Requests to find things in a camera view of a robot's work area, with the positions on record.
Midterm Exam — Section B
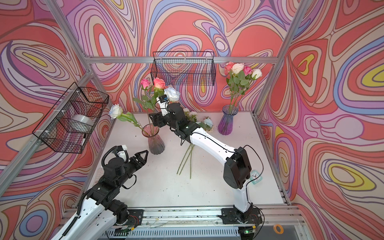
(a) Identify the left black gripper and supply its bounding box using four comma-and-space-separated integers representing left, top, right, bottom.
114, 149, 148, 190

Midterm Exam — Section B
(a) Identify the pale lavender white rose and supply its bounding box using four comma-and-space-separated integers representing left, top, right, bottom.
164, 87, 181, 102

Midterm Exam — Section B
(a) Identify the small dark pink rose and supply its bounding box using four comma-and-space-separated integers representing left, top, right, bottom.
133, 79, 156, 124

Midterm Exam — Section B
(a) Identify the red pink rose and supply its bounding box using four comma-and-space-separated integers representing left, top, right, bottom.
149, 77, 168, 136

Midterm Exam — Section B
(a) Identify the white blue-tinged rose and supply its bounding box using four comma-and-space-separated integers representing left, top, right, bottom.
109, 104, 144, 131

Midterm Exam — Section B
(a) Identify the salmon pink rose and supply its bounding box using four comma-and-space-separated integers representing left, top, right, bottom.
225, 62, 235, 105

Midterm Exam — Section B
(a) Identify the cream white rose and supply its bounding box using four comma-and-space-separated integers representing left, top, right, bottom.
230, 63, 245, 113

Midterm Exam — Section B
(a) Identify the magenta pink rose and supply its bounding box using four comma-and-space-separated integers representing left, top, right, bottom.
237, 66, 253, 102

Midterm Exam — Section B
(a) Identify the white green-tinged rose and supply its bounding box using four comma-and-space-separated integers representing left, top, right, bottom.
251, 68, 263, 85

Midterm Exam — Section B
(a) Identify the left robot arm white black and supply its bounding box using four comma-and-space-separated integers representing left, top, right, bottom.
53, 145, 149, 240

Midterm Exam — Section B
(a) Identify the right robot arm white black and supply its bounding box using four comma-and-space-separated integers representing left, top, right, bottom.
149, 102, 253, 223

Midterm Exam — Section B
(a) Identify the red grey glass vase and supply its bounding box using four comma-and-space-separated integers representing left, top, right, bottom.
142, 124, 165, 155

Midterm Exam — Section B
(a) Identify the blue purple glass vase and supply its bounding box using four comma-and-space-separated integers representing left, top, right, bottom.
218, 105, 239, 136

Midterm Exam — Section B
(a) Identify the white blue flower sprig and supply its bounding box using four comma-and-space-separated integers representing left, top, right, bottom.
177, 108, 214, 179

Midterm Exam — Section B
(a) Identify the silver tape roll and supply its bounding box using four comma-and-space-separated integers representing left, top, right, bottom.
72, 114, 93, 125

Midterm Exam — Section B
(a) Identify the mint green alarm clock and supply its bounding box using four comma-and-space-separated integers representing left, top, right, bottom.
250, 170, 263, 185

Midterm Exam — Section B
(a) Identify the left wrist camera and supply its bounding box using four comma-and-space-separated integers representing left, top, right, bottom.
115, 145, 129, 162

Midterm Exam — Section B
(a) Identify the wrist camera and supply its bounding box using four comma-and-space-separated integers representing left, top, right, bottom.
115, 145, 129, 162
158, 95, 169, 117

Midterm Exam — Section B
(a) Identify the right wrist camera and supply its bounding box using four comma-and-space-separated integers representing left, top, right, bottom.
158, 95, 169, 117

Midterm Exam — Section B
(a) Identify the back black wire basket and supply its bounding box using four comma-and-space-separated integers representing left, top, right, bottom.
151, 50, 216, 86

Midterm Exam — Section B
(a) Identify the black wire basket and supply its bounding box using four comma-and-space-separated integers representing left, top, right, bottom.
151, 50, 216, 86
32, 83, 109, 154

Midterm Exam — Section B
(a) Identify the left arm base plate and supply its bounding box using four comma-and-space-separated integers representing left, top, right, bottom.
114, 209, 144, 227

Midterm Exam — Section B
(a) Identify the left black wire basket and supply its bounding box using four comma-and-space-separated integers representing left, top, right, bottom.
32, 83, 109, 154

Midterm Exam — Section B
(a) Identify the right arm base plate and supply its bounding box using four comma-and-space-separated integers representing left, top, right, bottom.
218, 206, 263, 226

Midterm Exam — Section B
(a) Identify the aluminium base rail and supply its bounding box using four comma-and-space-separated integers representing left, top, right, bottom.
59, 204, 307, 239

